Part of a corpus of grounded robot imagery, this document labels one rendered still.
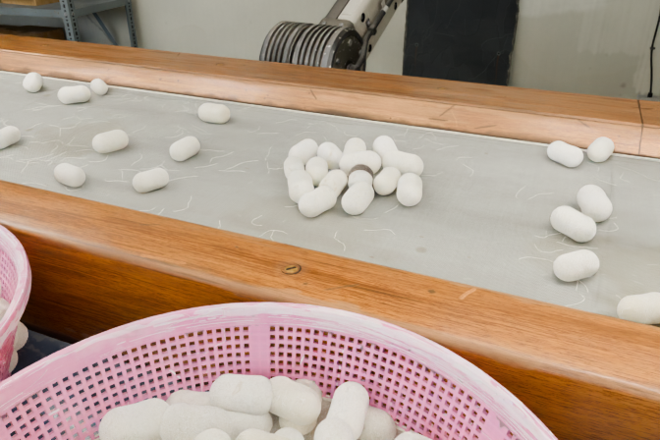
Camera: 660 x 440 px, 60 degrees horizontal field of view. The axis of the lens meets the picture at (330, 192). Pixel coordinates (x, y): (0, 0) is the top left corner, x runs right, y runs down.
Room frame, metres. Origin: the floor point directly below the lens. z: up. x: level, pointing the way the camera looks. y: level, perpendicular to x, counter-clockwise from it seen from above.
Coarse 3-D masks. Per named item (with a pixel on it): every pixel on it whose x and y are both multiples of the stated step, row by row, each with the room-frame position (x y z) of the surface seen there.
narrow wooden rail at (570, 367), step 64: (0, 192) 0.38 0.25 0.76; (64, 256) 0.32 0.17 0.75; (128, 256) 0.30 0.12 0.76; (192, 256) 0.30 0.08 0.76; (256, 256) 0.30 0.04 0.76; (320, 256) 0.30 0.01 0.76; (64, 320) 0.32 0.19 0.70; (128, 320) 0.30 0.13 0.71; (384, 320) 0.24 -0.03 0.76; (448, 320) 0.24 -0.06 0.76; (512, 320) 0.24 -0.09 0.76; (576, 320) 0.23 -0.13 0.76; (320, 384) 0.25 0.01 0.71; (512, 384) 0.21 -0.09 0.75; (576, 384) 0.20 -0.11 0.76; (640, 384) 0.19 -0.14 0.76
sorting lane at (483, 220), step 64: (0, 128) 0.59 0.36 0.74; (64, 128) 0.59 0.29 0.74; (128, 128) 0.59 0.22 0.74; (192, 128) 0.59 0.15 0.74; (256, 128) 0.59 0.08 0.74; (320, 128) 0.59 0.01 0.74; (384, 128) 0.59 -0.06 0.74; (64, 192) 0.43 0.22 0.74; (128, 192) 0.43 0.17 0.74; (192, 192) 0.43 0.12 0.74; (256, 192) 0.43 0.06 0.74; (448, 192) 0.43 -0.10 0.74; (512, 192) 0.43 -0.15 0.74; (576, 192) 0.43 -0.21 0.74; (640, 192) 0.43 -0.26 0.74; (384, 256) 0.33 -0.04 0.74; (448, 256) 0.33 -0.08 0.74; (512, 256) 0.33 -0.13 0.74; (640, 256) 0.33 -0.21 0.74
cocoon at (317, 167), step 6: (312, 162) 0.45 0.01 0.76; (318, 162) 0.45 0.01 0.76; (324, 162) 0.46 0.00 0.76; (306, 168) 0.45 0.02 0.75; (312, 168) 0.44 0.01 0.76; (318, 168) 0.44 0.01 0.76; (324, 168) 0.45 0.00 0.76; (312, 174) 0.44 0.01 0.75; (318, 174) 0.44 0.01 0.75; (324, 174) 0.44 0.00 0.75; (312, 180) 0.44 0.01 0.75; (318, 180) 0.44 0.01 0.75
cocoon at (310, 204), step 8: (312, 192) 0.39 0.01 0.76; (320, 192) 0.40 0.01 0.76; (328, 192) 0.40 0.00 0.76; (304, 200) 0.39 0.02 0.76; (312, 200) 0.39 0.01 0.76; (320, 200) 0.39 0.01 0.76; (328, 200) 0.39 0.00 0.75; (304, 208) 0.38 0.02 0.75; (312, 208) 0.38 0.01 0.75; (320, 208) 0.39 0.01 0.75; (328, 208) 0.40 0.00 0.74; (312, 216) 0.38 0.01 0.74
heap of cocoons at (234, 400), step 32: (224, 384) 0.21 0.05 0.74; (256, 384) 0.21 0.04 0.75; (288, 384) 0.21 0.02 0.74; (352, 384) 0.21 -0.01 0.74; (128, 416) 0.19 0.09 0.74; (160, 416) 0.19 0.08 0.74; (192, 416) 0.19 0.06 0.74; (224, 416) 0.20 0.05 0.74; (256, 416) 0.20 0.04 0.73; (288, 416) 0.20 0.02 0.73; (320, 416) 0.21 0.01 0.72; (352, 416) 0.19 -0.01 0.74; (384, 416) 0.20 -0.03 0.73
